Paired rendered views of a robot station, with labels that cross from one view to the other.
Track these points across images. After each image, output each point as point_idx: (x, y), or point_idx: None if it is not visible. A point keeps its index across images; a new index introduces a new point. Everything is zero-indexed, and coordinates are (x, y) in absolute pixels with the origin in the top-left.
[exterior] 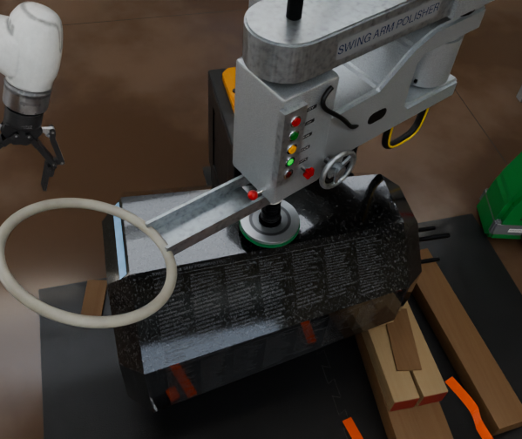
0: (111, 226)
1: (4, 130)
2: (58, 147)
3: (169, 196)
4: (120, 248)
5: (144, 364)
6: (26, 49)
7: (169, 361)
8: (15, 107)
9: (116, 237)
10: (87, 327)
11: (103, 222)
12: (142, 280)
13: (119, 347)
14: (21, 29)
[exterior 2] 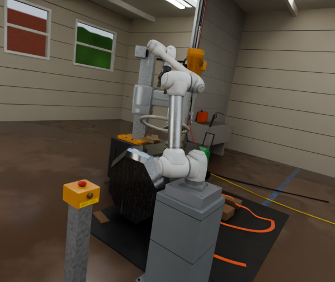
0: (131, 153)
1: (165, 72)
2: None
3: (141, 145)
4: (141, 154)
5: (166, 182)
6: (174, 52)
7: (171, 181)
8: (169, 65)
9: (136, 153)
10: (185, 126)
11: (125, 155)
12: (155, 156)
13: (154, 182)
14: (173, 48)
